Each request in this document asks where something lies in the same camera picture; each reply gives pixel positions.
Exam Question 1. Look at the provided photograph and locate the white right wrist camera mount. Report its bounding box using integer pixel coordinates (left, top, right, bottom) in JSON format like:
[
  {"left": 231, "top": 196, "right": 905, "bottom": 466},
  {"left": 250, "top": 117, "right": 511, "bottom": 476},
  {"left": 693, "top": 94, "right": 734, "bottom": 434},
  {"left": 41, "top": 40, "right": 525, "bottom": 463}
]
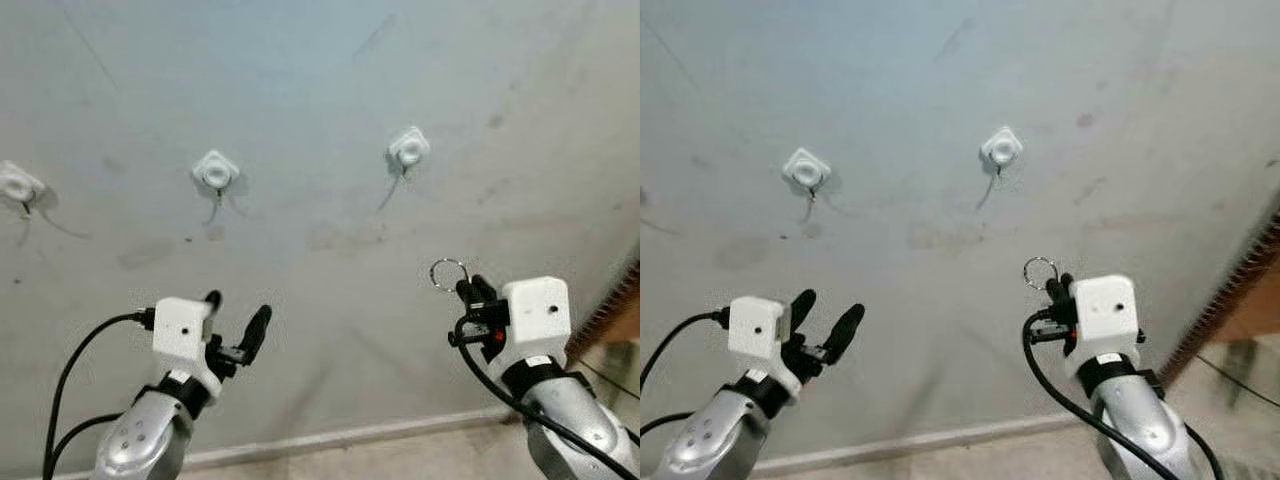
[
  {"left": 1068, "top": 274, "right": 1141, "bottom": 379},
  {"left": 498, "top": 276, "right": 573, "bottom": 376}
]

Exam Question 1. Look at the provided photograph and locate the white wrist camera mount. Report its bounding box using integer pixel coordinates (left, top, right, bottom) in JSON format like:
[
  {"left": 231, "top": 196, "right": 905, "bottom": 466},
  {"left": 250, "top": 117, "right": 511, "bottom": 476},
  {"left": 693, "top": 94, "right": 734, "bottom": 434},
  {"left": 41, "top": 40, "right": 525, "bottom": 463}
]
[
  {"left": 498, "top": 276, "right": 573, "bottom": 376},
  {"left": 152, "top": 296, "right": 217, "bottom": 399},
  {"left": 1068, "top": 274, "right": 1141, "bottom": 379},
  {"left": 727, "top": 295, "right": 793, "bottom": 386}
]

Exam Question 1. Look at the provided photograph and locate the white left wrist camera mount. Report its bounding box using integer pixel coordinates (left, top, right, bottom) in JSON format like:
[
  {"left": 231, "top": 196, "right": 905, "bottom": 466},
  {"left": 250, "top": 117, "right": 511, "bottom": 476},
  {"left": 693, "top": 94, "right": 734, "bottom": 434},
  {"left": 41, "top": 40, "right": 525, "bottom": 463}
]
[
  {"left": 727, "top": 295, "right": 793, "bottom": 386},
  {"left": 152, "top": 296, "right": 217, "bottom": 399}
]

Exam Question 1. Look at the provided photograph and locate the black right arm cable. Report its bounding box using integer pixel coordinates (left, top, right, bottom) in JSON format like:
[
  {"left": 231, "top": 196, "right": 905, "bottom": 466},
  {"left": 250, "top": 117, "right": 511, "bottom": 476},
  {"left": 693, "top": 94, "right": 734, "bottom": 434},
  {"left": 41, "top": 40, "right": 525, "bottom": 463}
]
[
  {"left": 447, "top": 315, "right": 641, "bottom": 480},
  {"left": 1022, "top": 310, "right": 1226, "bottom": 480}
]

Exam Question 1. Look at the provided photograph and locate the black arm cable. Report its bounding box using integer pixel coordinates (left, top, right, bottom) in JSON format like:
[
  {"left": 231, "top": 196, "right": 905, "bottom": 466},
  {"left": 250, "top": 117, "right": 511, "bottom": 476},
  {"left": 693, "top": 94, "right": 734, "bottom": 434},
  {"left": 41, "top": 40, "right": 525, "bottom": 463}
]
[
  {"left": 447, "top": 315, "right": 641, "bottom": 480},
  {"left": 42, "top": 310, "right": 158, "bottom": 480},
  {"left": 640, "top": 308, "right": 731, "bottom": 441},
  {"left": 1022, "top": 310, "right": 1226, "bottom": 480}
]

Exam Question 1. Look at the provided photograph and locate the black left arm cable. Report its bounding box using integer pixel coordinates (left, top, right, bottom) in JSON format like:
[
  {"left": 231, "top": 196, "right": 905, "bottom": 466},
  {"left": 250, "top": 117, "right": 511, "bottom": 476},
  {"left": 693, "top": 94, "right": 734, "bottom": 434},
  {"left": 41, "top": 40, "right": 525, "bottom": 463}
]
[
  {"left": 42, "top": 310, "right": 158, "bottom": 480},
  {"left": 640, "top": 308, "right": 731, "bottom": 441}
]

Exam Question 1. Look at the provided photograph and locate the white adhesive wall hook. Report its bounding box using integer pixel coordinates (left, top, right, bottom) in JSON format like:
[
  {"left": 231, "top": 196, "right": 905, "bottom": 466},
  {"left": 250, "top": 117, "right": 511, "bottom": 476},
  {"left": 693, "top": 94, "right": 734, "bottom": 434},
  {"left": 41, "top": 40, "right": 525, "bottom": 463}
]
[
  {"left": 0, "top": 160, "right": 49, "bottom": 219},
  {"left": 191, "top": 149, "right": 243, "bottom": 226},
  {"left": 386, "top": 125, "right": 433, "bottom": 183},
  {"left": 781, "top": 147, "right": 833, "bottom": 223},
  {"left": 979, "top": 125, "right": 1026, "bottom": 181}
]

